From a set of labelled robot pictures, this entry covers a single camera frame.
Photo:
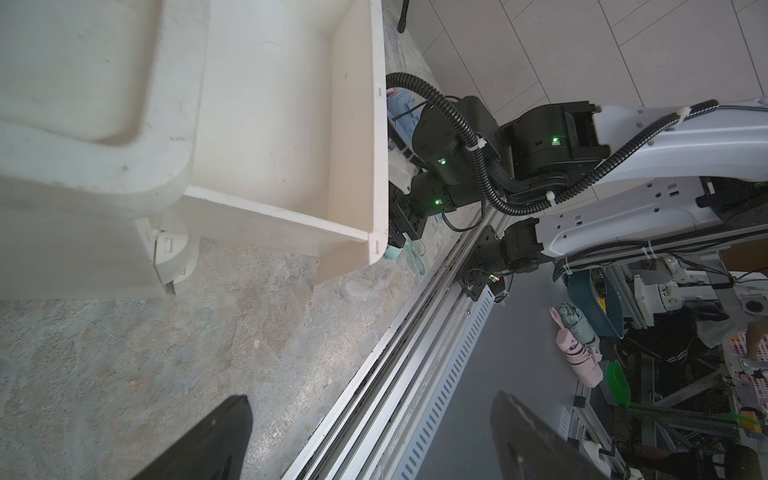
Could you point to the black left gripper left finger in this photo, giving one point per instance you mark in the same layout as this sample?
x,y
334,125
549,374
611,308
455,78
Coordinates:
x,y
214,448

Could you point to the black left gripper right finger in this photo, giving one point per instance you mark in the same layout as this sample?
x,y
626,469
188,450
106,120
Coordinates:
x,y
527,448

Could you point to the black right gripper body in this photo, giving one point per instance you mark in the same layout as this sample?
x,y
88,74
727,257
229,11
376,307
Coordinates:
x,y
408,213

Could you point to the mint green umbrella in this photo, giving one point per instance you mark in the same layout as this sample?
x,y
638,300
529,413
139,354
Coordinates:
x,y
413,251

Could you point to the white top drawer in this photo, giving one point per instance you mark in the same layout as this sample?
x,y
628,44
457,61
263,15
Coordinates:
x,y
291,145

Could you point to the white drawer cabinet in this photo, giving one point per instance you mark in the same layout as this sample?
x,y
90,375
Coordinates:
x,y
99,110

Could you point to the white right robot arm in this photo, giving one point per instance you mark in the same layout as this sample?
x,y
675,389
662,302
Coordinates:
x,y
586,185

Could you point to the blue folded umbrella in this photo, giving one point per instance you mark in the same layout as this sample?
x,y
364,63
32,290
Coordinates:
x,y
404,110

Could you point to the pink umbrella in background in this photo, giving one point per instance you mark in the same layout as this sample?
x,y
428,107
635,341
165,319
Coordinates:
x,y
583,361

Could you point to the green umbrella in background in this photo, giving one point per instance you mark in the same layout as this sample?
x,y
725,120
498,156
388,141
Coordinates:
x,y
577,323

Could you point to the black music stand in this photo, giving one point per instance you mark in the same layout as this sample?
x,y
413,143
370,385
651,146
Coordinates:
x,y
402,21

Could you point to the aluminium rail base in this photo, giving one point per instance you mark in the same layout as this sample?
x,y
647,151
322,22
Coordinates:
x,y
383,422

